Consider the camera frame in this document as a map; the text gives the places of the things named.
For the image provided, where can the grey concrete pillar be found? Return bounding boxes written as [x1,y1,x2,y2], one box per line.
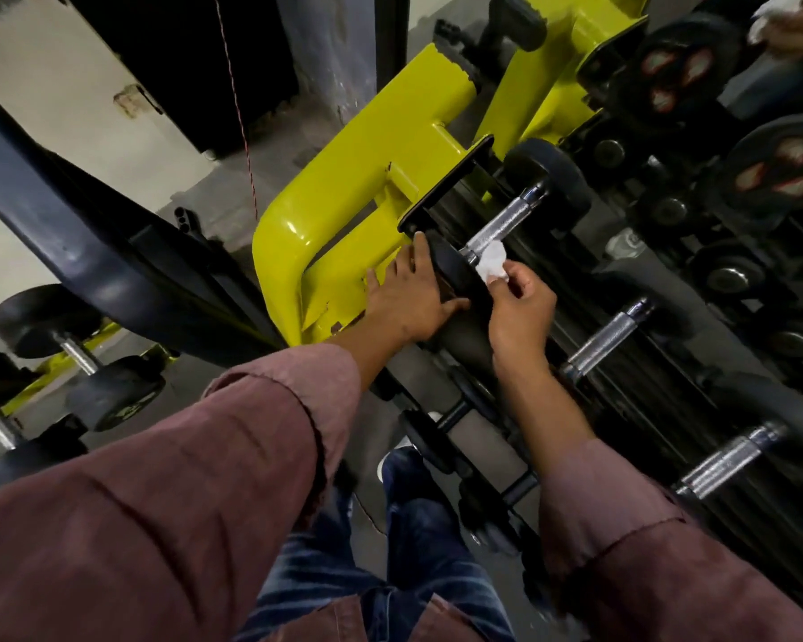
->
[274,0,379,128]

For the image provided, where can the person's blue jeans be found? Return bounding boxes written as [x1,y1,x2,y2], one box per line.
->
[234,447,517,642]

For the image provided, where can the white cleaning cloth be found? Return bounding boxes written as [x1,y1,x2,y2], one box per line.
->
[475,240,509,285]

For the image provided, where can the person's white shoe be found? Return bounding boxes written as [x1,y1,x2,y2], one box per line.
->
[377,437,413,482]

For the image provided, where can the black dumbbell pale logo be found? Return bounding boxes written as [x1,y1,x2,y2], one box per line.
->
[0,351,88,496]
[0,284,167,432]

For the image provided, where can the row of ribbed plate dumbbells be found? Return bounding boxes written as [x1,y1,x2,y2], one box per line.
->
[368,364,557,609]

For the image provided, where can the person's left forearm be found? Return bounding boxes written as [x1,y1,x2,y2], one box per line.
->
[0,313,416,642]

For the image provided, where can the person's left hand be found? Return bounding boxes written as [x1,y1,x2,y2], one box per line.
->
[363,231,472,346]

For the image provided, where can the person's right hand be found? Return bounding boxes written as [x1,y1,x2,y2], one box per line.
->
[486,259,559,379]

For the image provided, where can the black dumbbell chrome handle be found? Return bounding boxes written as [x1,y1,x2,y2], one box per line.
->
[668,374,803,506]
[555,257,710,395]
[422,138,593,368]

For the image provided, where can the black yellow dumbbell rack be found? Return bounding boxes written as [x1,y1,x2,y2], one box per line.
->
[252,43,803,616]

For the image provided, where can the person's right forearm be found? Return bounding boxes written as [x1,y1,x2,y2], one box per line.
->
[494,357,803,642]

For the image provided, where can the black metal post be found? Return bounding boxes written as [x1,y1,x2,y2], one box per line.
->
[374,0,410,91]

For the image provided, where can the small white round object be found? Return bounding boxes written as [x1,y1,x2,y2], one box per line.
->
[605,227,647,261]

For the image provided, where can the black wall panel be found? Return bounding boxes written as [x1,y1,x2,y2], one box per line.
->
[63,0,301,158]

